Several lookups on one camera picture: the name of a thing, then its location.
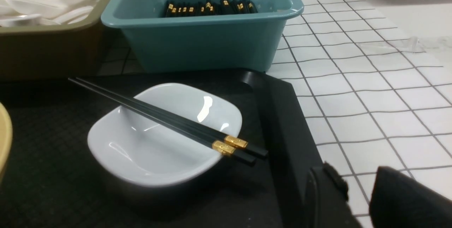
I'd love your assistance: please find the clear plastic wrapper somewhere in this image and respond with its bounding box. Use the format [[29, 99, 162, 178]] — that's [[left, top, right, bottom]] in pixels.
[[357, 36, 452, 54]]

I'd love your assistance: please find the olive plastic bin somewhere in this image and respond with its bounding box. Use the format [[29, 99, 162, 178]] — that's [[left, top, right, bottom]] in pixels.
[[0, 0, 119, 82]]

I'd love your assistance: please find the small white square dish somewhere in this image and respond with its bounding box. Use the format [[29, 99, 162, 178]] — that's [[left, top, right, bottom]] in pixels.
[[87, 83, 243, 188]]

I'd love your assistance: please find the teal plastic bin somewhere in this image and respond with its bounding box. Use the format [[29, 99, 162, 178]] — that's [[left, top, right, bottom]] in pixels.
[[101, 0, 304, 73]]

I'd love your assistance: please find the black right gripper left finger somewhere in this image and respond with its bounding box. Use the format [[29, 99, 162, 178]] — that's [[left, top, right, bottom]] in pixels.
[[304, 163, 361, 228]]

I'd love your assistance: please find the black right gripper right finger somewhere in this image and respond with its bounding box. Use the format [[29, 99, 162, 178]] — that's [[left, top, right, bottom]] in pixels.
[[369, 166, 452, 228]]

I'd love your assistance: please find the pile of black chopsticks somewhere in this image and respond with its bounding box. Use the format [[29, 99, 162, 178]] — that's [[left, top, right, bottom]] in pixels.
[[161, 0, 259, 18]]

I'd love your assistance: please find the white grid tablecloth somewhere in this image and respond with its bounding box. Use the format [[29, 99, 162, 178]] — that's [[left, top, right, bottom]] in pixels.
[[269, 0, 451, 228]]

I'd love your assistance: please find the black chopstick gold band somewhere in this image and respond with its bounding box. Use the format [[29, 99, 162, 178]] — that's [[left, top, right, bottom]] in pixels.
[[75, 77, 269, 158], [68, 77, 257, 167]]

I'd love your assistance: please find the black textured serving tray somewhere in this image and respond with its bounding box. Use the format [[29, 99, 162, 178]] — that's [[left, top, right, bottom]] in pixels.
[[1, 70, 322, 228]]

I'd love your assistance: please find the yellow noodle bowl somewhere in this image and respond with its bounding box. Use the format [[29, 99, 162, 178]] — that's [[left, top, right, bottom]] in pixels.
[[0, 103, 13, 184]]

